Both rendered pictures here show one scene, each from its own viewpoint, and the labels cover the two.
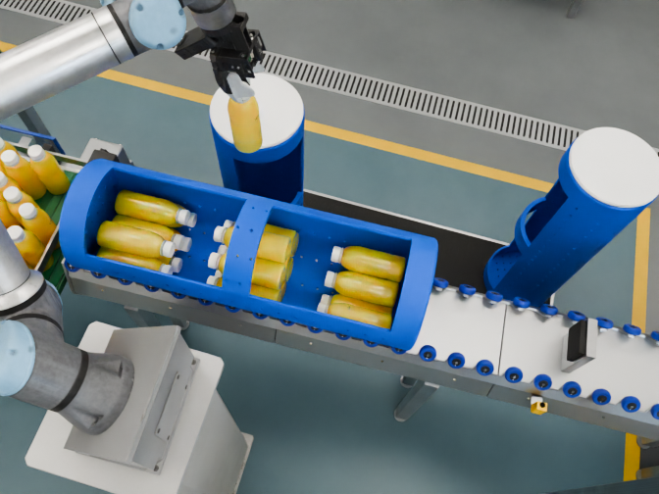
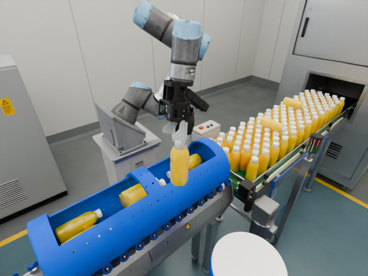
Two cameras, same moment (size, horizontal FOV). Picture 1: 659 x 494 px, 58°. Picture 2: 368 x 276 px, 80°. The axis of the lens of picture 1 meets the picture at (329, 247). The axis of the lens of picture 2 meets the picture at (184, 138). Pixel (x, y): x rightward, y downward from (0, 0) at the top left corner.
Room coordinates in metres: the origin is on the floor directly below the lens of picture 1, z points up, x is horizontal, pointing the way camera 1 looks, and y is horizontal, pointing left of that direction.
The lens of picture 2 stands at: (1.21, -0.22, 1.88)
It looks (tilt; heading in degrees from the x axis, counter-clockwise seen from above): 33 degrees down; 132
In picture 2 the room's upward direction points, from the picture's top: straight up
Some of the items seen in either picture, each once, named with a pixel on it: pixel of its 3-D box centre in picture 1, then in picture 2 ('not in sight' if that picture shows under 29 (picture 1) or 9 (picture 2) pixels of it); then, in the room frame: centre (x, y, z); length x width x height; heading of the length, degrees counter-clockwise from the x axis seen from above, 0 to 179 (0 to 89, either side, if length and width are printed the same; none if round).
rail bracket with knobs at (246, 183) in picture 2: (104, 172); (245, 189); (0.89, 0.68, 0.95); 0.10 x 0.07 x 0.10; 172
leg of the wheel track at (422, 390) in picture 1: (414, 399); not in sight; (0.46, -0.36, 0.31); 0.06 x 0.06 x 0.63; 82
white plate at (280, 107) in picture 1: (256, 110); (248, 265); (1.11, 0.26, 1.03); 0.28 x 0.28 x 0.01
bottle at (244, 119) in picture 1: (244, 119); (179, 163); (0.80, 0.22, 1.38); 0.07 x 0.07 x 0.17
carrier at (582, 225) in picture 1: (556, 234); not in sight; (1.05, -0.81, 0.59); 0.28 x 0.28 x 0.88
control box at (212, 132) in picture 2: not in sight; (206, 132); (0.42, 0.91, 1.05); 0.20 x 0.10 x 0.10; 82
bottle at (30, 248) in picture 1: (29, 248); not in sight; (0.60, 0.80, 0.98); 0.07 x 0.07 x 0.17
